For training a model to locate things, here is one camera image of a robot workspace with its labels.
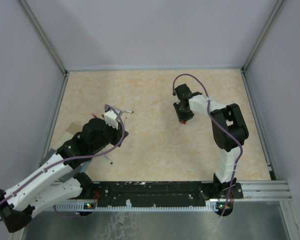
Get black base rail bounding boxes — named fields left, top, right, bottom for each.
left=74, top=181, right=230, bottom=208

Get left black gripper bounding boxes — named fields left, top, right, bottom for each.
left=90, top=119, right=129, bottom=154

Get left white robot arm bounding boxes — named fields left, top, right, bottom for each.
left=0, top=116, right=128, bottom=233

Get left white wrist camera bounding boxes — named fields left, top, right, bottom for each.
left=103, top=106, right=123, bottom=130

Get grey tape patch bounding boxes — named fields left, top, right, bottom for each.
left=38, top=149, right=83, bottom=183

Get brown cardboard piece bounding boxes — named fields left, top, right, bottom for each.
left=66, top=122, right=83, bottom=135

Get white slotted cable duct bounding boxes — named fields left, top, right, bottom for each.
left=54, top=201, right=232, bottom=213

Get red capped white pen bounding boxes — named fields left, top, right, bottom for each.
left=103, top=154, right=113, bottom=165

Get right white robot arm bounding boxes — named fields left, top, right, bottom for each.
left=172, top=84, right=249, bottom=198

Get red white pen left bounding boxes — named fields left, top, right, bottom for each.
left=121, top=110, right=134, bottom=114

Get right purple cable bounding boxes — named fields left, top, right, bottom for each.
left=172, top=73, right=245, bottom=217

